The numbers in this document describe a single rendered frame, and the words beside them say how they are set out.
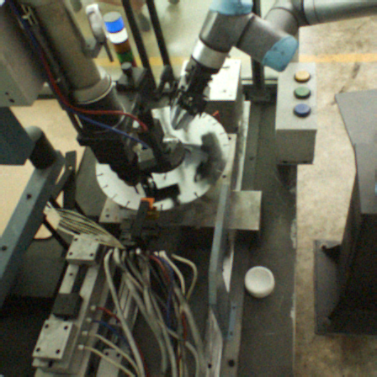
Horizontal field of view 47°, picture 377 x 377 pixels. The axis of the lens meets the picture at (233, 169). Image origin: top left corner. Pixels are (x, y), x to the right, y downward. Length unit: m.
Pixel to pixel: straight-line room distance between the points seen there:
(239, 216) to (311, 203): 1.04
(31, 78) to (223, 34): 0.39
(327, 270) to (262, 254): 0.83
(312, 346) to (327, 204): 0.66
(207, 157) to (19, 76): 0.52
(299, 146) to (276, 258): 0.32
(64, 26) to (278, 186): 0.77
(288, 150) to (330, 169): 1.01
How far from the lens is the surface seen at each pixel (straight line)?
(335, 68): 2.77
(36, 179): 1.00
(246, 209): 1.08
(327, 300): 1.85
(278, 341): 1.02
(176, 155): 1.04
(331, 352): 1.80
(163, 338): 0.93
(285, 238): 1.12
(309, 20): 0.95
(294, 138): 1.17
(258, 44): 0.87
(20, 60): 0.64
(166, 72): 0.84
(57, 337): 0.98
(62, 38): 0.64
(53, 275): 1.12
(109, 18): 1.17
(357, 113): 2.46
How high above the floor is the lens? 1.73
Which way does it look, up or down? 51 degrees down
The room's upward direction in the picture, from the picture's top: 9 degrees counter-clockwise
